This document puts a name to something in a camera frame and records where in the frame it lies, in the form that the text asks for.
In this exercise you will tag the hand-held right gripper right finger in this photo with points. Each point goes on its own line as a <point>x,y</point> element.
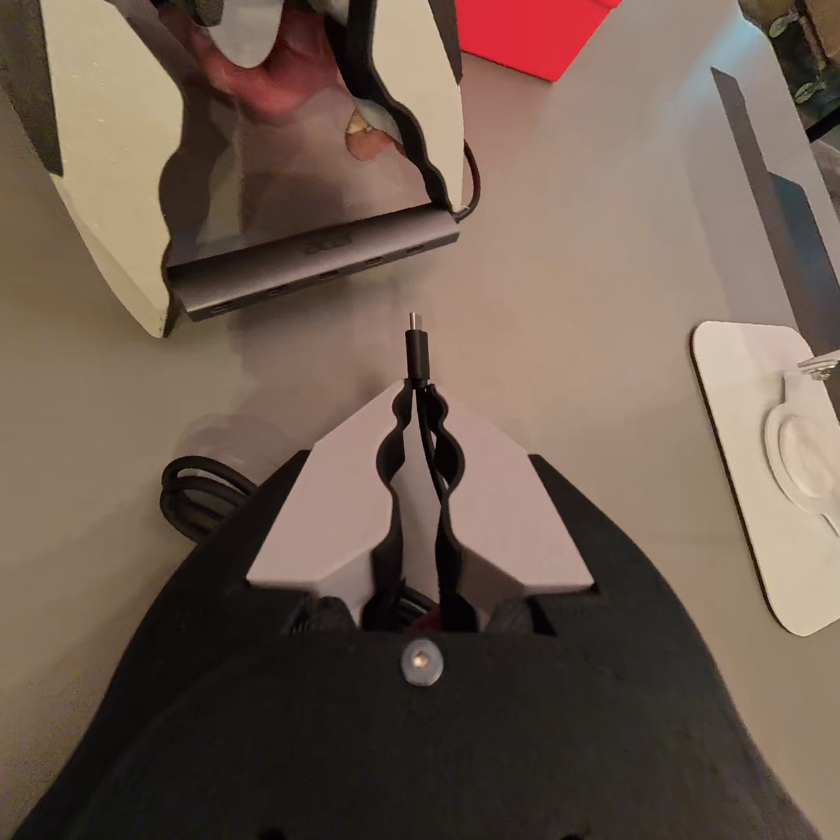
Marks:
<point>519,525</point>

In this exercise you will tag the red plastic bin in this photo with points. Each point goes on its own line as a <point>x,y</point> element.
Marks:
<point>538,33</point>

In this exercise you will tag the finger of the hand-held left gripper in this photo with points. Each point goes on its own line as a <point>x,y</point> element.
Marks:
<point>427,79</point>
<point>112,158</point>

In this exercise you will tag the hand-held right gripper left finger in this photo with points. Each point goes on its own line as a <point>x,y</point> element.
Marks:
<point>322,525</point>

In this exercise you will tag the grey usb hub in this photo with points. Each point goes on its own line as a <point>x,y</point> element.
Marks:
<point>315,263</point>

